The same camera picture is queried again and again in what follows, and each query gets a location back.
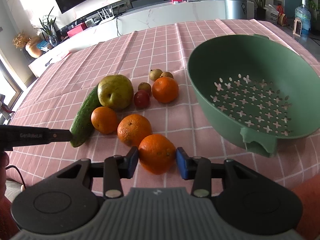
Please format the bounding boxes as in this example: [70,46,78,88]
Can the large orange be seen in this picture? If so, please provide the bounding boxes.
[117,114,152,147]

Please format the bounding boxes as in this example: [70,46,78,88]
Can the orange the camera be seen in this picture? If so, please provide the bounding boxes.
[138,134,176,175]

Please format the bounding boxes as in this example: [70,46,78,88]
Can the green cucumber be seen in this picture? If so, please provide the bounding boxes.
[70,85,101,148]

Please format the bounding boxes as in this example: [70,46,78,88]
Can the large yellow-green pear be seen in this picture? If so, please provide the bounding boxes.
[98,74,134,111]

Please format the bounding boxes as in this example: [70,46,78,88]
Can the green colander bowl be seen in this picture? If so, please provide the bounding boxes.
[187,35,319,157]

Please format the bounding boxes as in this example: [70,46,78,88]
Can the small orange on left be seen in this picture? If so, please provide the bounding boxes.
[91,106,118,134]

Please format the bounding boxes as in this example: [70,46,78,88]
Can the pink checkered tablecloth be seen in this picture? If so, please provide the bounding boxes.
[8,20,319,193]

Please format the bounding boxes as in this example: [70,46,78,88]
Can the red cherry tomato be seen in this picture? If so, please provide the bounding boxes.
[133,90,150,108]

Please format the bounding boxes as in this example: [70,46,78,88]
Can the orange on right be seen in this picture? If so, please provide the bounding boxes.
[152,77,179,103]

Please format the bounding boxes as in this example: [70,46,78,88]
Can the brown longan near tomato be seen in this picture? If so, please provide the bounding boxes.
[138,82,152,96]

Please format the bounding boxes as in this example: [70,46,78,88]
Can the orange gourd vase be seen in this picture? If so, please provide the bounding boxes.
[25,36,43,59]

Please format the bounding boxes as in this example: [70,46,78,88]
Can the brown longan far right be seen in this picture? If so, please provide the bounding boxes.
[161,72,174,79]

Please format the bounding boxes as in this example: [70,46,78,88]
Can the brown longan far left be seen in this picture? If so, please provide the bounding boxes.
[149,69,163,81]

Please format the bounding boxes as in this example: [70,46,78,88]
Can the small potted green plant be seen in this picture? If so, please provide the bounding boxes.
[36,7,58,47]

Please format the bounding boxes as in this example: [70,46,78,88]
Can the pink box on cabinet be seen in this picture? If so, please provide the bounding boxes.
[67,23,87,37]

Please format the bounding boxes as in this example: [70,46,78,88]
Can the white wifi router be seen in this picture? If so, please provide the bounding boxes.
[97,5,116,23]

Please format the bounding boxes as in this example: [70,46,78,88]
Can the white marble tv cabinet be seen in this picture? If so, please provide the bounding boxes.
[28,0,255,78]

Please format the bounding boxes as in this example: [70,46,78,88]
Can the silver trash can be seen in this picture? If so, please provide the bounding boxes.
[224,0,247,20]

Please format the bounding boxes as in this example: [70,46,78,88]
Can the pink small heater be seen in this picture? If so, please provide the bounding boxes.
[293,17,302,37]

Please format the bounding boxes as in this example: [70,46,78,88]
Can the white plastic bag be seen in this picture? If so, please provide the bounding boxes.
[264,4,279,23]

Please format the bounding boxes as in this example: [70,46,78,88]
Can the blue water jug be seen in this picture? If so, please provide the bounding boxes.
[295,0,311,35]

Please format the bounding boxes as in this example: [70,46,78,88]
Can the black power cable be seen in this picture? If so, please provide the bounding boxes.
[114,4,123,37]

